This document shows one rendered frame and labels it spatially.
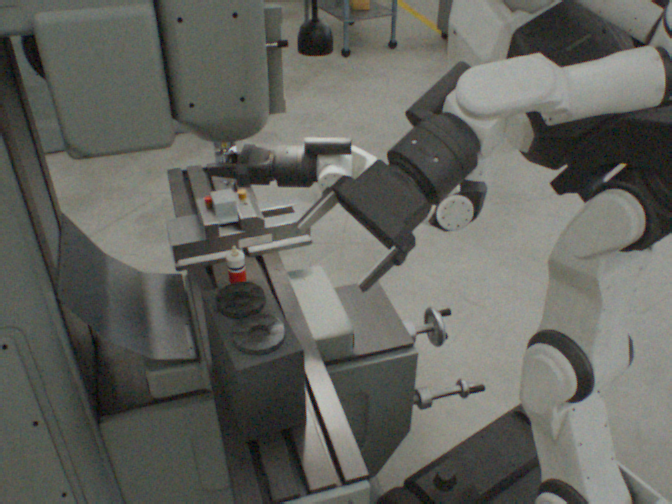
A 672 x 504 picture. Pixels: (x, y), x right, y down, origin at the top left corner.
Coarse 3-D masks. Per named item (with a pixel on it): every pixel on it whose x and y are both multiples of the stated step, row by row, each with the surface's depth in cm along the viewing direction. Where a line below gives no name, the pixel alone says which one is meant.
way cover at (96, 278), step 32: (64, 224) 145; (64, 256) 136; (96, 256) 152; (64, 288) 128; (96, 288) 142; (128, 288) 154; (160, 288) 161; (96, 320) 134; (128, 320) 144; (160, 320) 151; (160, 352) 142; (192, 352) 144
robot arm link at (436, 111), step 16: (464, 64) 80; (448, 80) 80; (432, 96) 79; (448, 96) 77; (416, 112) 79; (432, 112) 78; (448, 112) 77; (432, 128) 75; (448, 128) 74; (464, 128) 76; (480, 128) 75; (496, 128) 77; (448, 144) 74; (464, 144) 74; (480, 144) 77; (496, 144) 81; (464, 160) 75; (464, 176) 77
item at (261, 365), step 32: (224, 288) 120; (256, 288) 120; (224, 320) 115; (256, 320) 113; (224, 352) 112; (256, 352) 107; (288, 352) 108; (224, 384) 122; (256, 384) 108; (288, 384) 112; (256, 416) 113; (288, 416) 117
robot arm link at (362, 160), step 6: (354, 150) 136; (360, 150) 137; (354, 156) 137; (360, 156) 137; (366, 156) 137; (372, 156) 138; (354, 162) 138; (360, 162) 138; (366, 162) 137; (372, 162) 136; (354, 168) 139; (360, 168) 138; (366, 168) 137; (354, 174) 140
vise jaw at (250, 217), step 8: (248, 192) 166; (240, 200) 162; (248, 200) 162; (240, 208) 159; (248, 208) 159; (256, 208) 161; (240, 216) 156; (248, 216) 156; (256, 216) 157; (240, 224) 157; (248, 224) 157; (256, 224) 158; (264, 224) 159
